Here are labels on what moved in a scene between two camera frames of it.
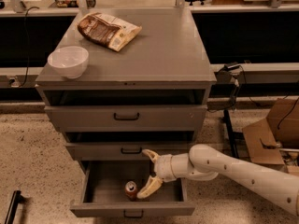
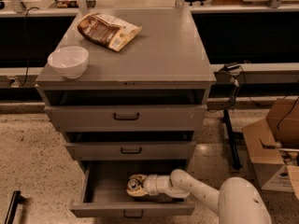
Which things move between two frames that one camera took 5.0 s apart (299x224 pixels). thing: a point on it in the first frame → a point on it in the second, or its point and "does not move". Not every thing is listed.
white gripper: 163,168 → 151,184
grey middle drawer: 116,151 does not move
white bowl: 69,61 does not move
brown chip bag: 107,31 does not move
